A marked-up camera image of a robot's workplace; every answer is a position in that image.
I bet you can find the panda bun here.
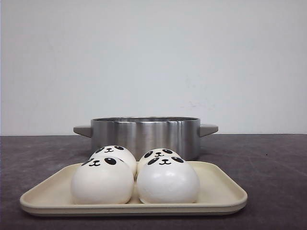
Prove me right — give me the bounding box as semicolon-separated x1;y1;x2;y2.
136;157;200;204
137;148;180;175
71;156;134;205
90;145;137;176

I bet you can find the stainless steel steamer pot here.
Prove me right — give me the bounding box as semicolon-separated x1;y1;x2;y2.
73;116;218;161

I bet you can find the cream rectangular plastic tray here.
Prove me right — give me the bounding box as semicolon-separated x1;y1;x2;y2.
20;161;248;217

